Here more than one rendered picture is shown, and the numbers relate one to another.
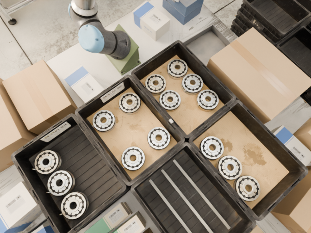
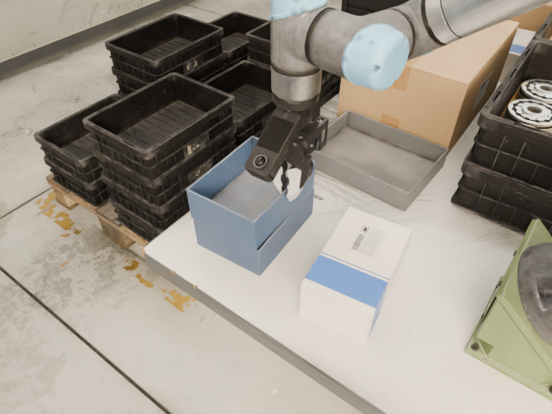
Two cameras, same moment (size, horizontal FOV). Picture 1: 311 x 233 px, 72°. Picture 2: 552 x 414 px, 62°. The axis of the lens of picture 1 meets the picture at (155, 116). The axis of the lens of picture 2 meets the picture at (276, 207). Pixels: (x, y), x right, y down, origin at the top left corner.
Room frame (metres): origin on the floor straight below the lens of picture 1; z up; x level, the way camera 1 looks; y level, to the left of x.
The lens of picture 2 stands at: (1.21, 0.48, 1.37)
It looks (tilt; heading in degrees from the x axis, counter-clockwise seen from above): 43 degrees down; 255
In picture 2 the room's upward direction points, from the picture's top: straight up
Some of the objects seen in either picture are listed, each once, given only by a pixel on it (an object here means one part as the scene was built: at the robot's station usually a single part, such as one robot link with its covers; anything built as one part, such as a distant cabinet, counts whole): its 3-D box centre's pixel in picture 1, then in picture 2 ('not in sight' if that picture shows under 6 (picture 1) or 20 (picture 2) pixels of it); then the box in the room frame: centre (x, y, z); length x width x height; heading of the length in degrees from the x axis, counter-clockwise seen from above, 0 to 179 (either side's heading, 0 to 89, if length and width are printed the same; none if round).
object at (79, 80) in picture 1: (85, 87); not in sight; (0.50, 0.38, 0.75); 0.20 x 0.12 x 0.09; 44
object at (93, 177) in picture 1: (73, 172); not in sight; (0.05, 0.34, 0.87); 0.40 x 0.30 x 0.11; 40
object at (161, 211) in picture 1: (189, 204); not in sight; (-0.07, -0.14, 0.87); 0.40 x 0.30 x 0.11; 40
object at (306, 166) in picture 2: not in sight; (298, 164); (1.02, -0.09, 0.90); 0.05 x 0.02 x 0.09; 131
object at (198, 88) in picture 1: (192, 82); (533, 112); (0.48, -0.18, 0.86); 0.10 x 0.10 x 0.01
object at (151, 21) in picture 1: (151, 21); (356, 271); (0.95, 0.04, 0.75); 0.20 x 0.12 x 0.09; 46
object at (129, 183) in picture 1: (128, 126); not in sight; (0.24, 0.11, 0.92); 0.40 x 0.30 x 0.02; 40
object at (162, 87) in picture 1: (155, 83); not in sight; (0.47, 0.00, 0.86); 0.10 x 0.10 x 0.01
